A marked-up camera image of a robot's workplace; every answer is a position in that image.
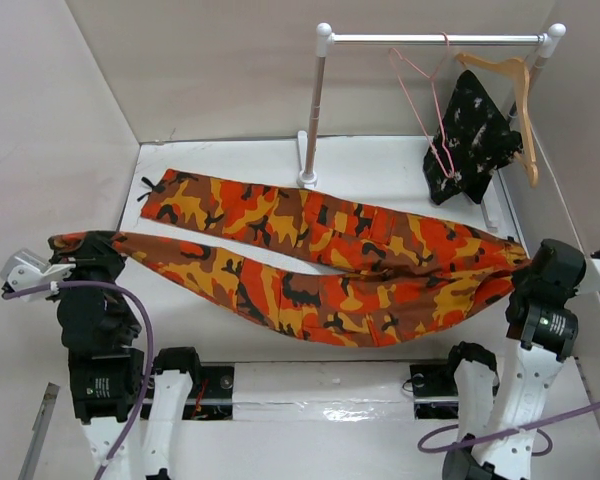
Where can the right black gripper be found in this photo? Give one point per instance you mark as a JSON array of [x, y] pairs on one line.
[[520, 274]]

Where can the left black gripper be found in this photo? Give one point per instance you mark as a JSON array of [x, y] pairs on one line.
[[94, 249]]

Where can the orange camouflage trousers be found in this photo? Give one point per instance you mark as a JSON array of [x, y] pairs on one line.
[[389, 276]]

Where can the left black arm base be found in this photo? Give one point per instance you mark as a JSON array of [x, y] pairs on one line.
[[211, 399]]

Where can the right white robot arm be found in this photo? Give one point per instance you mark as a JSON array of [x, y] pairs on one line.
[[494, 438]]

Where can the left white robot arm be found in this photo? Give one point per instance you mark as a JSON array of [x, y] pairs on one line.
[[130, 403]]

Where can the wooden clothes hanger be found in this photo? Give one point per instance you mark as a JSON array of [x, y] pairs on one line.
[[516, 70]]

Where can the black white patterned garment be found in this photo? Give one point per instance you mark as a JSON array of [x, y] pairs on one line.
[[475, 141]]

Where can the white metal clothes rack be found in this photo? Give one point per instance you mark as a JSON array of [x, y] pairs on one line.
[[360, 143]]

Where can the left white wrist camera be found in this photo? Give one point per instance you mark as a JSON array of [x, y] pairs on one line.
[[30, 277]]

